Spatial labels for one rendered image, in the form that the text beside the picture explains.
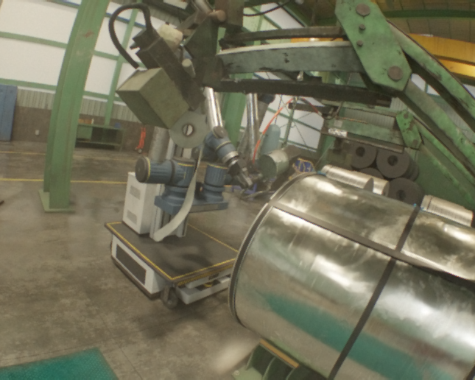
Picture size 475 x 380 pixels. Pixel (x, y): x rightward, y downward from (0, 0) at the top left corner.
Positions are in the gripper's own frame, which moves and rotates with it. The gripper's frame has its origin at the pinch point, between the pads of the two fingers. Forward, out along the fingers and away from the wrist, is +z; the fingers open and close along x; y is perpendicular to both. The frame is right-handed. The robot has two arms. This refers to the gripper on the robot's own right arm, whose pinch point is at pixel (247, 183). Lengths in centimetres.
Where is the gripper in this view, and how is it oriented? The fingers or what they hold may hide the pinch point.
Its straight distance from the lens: 156.7
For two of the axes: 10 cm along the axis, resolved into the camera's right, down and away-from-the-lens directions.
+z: 5.3, 8.4, -1.6
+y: -7.5, 3.7, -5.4
